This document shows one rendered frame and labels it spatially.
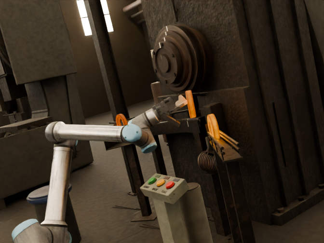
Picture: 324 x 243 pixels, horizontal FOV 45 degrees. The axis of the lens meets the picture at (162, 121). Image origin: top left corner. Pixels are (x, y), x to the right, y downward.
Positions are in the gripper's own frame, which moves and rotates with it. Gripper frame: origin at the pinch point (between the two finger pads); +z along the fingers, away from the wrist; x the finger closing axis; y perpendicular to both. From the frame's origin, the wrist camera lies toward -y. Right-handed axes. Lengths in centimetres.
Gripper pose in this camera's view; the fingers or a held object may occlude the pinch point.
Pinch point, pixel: (189, 101)
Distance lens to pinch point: 219.7
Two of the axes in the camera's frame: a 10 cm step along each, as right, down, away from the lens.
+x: 0.3, -1.6, 9.9
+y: -4.9, -8.7, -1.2
